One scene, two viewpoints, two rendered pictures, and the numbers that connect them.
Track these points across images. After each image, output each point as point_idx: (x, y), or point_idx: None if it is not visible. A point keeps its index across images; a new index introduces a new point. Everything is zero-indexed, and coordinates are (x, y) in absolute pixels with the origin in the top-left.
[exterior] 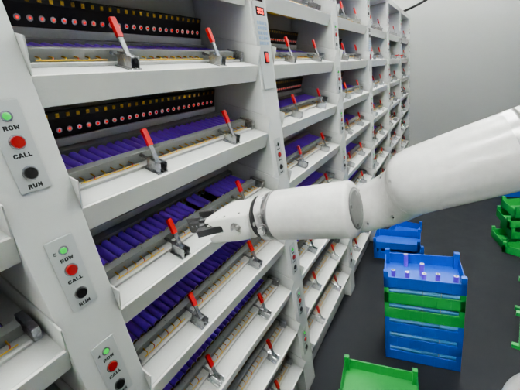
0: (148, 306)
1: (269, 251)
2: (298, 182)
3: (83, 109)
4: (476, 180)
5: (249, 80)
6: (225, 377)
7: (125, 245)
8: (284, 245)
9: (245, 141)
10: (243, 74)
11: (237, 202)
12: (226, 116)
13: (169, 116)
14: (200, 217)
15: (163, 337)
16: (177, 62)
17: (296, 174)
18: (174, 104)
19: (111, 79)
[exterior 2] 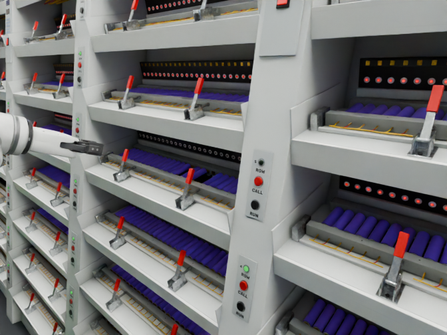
0: (140, 213)
1: (201, 303)
2: (324, 292)
3: (160, 63)
4: None
5: (243, 40)
6: (113, 313)
7: (132, 156)
8: (218, 329)
9: (195, 123)
10: (227, 31)
11: (62, 133)
12: (197, 85)
13: (218, 82)
14: (82, 139)
15: (114, 228)
16: (175, 23)
17: (324, 271)
18: (225, 70)
19: (112, 38)
